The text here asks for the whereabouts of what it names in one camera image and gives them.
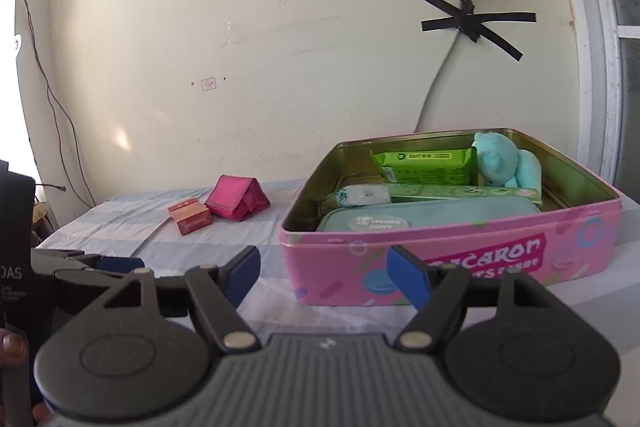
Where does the teal plush toy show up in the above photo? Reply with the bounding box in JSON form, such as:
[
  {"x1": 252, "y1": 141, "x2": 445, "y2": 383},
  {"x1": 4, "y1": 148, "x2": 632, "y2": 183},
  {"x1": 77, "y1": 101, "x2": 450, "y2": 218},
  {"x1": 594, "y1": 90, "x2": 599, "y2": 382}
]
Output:
[{"x1": 472, "y1": 132, "x2": 543, "y2": 190}]

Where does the white power cable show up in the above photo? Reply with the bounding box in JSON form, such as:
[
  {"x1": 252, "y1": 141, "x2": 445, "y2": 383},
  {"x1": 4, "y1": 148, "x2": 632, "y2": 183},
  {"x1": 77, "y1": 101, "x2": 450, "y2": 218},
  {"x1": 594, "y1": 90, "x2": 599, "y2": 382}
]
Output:
[{"x1": 414, "y1": 27, "x2": 463, "y2": 134}]

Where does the teal pencil case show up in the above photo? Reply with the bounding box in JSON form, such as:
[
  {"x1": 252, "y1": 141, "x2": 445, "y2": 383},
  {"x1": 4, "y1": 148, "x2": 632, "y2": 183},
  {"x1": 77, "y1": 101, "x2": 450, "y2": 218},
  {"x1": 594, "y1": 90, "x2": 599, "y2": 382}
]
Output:
[{"x1": 316, "y1": 197, "x2": 541, "y2": 233}]

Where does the black wall cable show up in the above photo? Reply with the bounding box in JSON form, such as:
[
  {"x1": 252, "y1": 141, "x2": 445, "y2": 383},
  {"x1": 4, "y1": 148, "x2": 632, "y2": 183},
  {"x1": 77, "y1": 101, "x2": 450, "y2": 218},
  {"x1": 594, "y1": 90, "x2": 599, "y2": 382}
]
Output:
[{"x1": 15, "y1": 0, "x2": 96, "y2": 208}]

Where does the person's left hand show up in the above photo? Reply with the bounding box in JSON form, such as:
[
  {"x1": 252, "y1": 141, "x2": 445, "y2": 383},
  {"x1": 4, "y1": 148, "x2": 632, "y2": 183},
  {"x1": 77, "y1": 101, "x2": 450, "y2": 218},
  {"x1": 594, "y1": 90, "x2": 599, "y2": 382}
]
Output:
[{"x1": 0, "y1": 328, "x2": 51, "y2": 427}]

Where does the green wipes packet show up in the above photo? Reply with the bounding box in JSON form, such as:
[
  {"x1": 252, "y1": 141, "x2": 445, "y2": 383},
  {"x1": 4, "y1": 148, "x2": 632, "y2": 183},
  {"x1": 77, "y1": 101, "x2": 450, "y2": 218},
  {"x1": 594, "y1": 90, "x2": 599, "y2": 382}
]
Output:
[{"x1": 370, "y1": 147, "x2": 478, "y2": 186}]

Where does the black tape cross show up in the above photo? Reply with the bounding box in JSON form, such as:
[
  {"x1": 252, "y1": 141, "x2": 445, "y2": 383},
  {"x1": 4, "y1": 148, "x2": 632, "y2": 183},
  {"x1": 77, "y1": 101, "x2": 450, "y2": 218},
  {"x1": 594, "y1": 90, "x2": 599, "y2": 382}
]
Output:
[{"x1": 421, "y1": 0, "x2": 537, "y2": 62}]

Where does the small orange box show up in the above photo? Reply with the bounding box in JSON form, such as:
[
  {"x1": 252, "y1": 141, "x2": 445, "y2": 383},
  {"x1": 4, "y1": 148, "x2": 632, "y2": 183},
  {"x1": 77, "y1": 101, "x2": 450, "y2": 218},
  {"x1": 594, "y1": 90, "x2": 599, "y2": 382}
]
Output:
[{"x1": 167, "y1": 199, "x2": 215, "y2": 237}]

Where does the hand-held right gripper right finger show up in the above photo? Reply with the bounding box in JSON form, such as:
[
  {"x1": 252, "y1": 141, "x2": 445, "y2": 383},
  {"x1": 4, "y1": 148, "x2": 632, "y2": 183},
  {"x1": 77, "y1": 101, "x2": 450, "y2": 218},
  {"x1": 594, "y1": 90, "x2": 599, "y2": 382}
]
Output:
[{"x1": 387, "y1": 243, "x2": 556, "y2": 353}]

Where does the green toothpaste box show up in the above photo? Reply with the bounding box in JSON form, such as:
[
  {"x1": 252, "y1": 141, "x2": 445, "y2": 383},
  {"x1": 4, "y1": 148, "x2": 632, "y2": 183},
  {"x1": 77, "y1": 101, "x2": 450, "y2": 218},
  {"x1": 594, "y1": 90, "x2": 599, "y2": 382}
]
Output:
[{"x1": 387, "y1": 183, "x2": 543, "y2": 208}]

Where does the white window frame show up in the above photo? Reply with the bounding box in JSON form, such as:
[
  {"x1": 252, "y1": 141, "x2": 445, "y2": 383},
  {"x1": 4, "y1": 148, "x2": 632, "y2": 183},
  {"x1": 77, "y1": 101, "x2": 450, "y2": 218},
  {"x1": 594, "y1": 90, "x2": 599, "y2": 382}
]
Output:
[{"x1": 562, "y1": 0, "x2": 640, "y2": 208}]

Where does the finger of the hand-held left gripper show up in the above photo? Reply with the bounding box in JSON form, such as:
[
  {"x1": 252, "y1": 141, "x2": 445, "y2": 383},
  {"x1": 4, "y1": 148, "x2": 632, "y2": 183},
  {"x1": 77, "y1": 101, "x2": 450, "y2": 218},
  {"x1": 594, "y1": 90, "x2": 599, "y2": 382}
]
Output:
[
  {"x1": 52, "y1": 271, "x2": 132, "y2": 310},
  {"x1": 31, "y1": 249, "x2": 146, "y2": 275}
]

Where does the pink tin box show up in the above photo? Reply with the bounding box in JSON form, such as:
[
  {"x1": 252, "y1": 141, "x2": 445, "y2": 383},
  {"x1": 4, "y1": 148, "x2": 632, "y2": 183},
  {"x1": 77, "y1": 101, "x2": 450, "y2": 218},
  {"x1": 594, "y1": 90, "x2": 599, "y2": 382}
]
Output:
[{"x1": 279, "y1": 128, "x2": 623, "y2": 308}]

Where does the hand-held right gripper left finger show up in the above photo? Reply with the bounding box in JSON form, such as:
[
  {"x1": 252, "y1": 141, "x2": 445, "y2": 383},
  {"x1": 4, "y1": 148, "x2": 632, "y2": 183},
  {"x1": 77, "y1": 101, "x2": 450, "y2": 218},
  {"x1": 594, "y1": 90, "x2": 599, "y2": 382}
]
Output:
[{"x1": 87, "y1": 244, "x2": 262, "y2": 353}]

